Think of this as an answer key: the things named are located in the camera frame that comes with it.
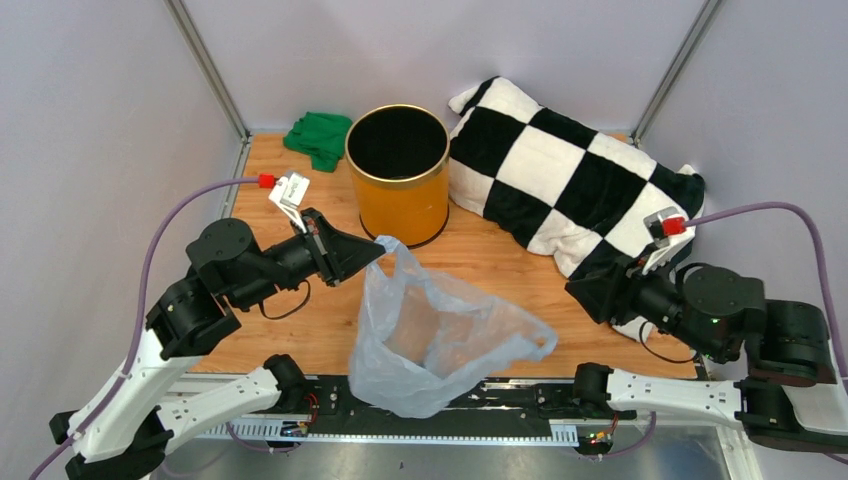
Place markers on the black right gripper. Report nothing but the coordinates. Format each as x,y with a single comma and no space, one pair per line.
595,286

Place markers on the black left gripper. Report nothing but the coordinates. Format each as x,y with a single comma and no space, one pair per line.
340,254

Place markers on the orange trash bin gold rim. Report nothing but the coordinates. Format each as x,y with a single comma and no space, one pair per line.
398,156

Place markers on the translucent blue plastic bag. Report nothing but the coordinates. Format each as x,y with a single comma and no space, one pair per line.
426,337

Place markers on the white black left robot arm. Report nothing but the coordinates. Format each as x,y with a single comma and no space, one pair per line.
129,428

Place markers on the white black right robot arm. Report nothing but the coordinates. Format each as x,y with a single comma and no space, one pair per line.
791,397

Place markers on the black white checkered pillow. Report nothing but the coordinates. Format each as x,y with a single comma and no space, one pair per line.
558,187

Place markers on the green cloth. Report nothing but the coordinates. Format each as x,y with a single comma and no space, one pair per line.
321,136

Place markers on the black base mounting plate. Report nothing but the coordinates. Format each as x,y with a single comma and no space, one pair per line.
498,407

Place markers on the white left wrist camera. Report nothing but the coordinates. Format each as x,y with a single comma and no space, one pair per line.
287,195

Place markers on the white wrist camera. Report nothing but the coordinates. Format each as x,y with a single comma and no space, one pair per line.
287,195
669,236

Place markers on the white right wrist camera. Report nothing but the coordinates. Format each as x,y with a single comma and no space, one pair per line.
669,236

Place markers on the aluminium frame rail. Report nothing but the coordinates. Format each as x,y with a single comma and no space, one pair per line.
583,441

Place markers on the left aluminium corner post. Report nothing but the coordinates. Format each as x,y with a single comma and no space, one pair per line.
193,38

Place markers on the aluminium corner post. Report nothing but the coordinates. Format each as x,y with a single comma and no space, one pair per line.
701,24
193,38

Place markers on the right aluminium corner post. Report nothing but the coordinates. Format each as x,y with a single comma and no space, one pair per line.
701,24

